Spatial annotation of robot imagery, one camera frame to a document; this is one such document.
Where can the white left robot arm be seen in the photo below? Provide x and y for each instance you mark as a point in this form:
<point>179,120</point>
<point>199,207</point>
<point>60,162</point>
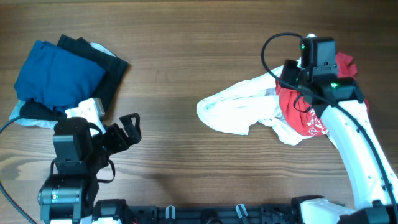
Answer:
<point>68,194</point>

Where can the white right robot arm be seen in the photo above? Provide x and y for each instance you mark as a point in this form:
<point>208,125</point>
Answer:
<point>339,103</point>

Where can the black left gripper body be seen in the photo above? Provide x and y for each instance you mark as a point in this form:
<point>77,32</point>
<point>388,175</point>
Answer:
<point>117,134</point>

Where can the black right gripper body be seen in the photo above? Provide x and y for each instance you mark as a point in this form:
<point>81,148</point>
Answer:
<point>289,71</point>

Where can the white t-shirt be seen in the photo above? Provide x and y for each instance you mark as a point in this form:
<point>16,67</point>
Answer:
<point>240,106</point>

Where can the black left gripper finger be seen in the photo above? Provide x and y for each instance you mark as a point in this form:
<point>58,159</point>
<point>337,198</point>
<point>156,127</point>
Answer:
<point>91,109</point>
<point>131,125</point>

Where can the light grey folded garment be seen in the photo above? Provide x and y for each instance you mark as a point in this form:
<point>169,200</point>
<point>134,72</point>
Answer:
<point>35,114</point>

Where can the blue folded garment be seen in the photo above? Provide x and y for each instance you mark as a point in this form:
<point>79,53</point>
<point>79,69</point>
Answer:
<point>57,78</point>

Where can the red t-shirt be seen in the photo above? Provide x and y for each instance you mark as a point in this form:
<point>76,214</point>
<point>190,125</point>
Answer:
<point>298,113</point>

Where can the black folded garment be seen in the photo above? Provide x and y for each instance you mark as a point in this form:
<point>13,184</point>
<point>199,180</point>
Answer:
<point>114,66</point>

